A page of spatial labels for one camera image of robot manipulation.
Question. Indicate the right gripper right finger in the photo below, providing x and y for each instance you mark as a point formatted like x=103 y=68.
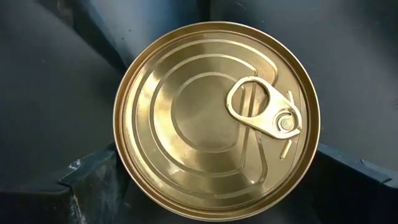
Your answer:
x=357 y=199

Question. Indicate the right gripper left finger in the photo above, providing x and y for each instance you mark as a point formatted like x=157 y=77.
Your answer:
x=87 y=193

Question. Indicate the gold-lidded can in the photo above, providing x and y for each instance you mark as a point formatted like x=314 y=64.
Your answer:
x=199 y=124

